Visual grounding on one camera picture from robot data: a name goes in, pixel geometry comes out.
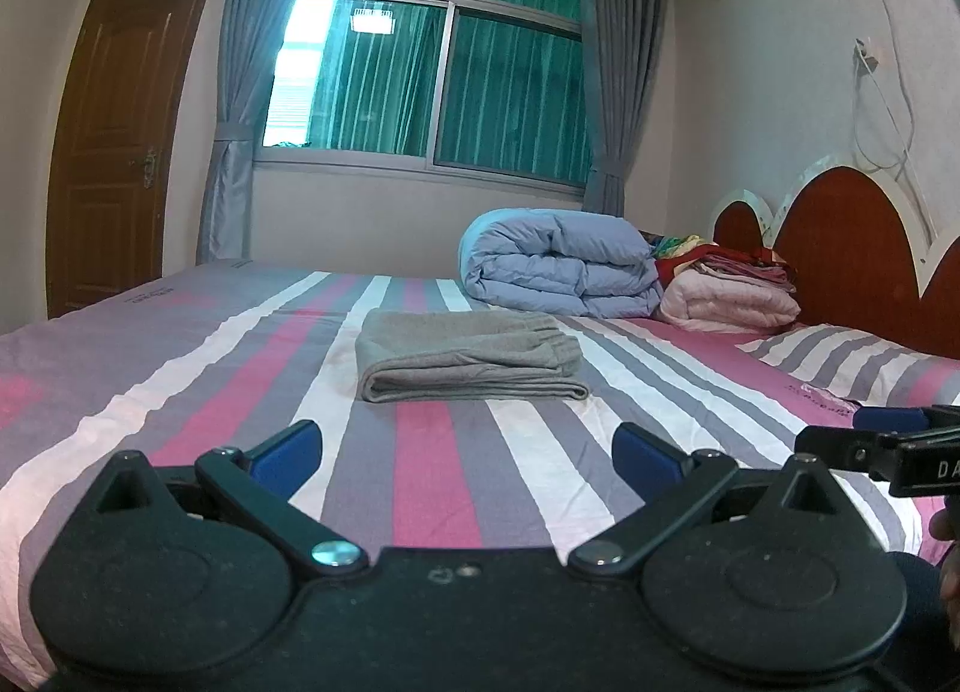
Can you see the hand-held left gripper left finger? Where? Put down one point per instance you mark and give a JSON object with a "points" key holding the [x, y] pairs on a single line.
{"points": [[289, 453]]}

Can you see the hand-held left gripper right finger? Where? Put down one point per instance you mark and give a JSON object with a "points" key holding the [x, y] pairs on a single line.
{"points": [[643, 456]]}

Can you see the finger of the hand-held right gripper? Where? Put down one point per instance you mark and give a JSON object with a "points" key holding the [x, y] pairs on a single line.
{"points": [[840, 446], [892, 418]]}

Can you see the grey pants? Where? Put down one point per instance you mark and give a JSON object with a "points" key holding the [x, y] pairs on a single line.
{"points": [[465, 355]]}

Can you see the striped pillow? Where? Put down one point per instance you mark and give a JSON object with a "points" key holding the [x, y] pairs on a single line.
{"points": [[847, 362]]}

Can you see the bed with striped sheet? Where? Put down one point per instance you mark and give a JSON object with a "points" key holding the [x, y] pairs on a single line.
{"points": [[225, 362]]}

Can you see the folded pink blanket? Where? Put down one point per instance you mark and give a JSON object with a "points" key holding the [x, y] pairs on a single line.
{"points": [[720, 302]]}

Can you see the red wooden headboard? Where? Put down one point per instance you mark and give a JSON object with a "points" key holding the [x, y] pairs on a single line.
{"points": [[855, 242]]}

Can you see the stack of red cloths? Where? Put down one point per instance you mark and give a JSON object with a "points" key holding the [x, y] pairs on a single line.
{"points": [[735, 265]]}

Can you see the folded blue duvet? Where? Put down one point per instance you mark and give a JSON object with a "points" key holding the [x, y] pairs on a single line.
{"points": [[555, 265]]}

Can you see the grey curtain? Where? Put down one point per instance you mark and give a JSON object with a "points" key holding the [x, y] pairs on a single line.
{"points": [[622, 62], [240, 100]]}

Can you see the brown wooden door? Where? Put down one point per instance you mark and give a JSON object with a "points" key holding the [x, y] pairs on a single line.
{"points": [[120, 137]]}

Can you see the sliding glass window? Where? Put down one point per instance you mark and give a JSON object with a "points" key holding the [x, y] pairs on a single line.
{"points": [[420, 62]]}

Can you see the white wall socket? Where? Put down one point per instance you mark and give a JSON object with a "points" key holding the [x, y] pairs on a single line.
{"points": [[866, 55]]}

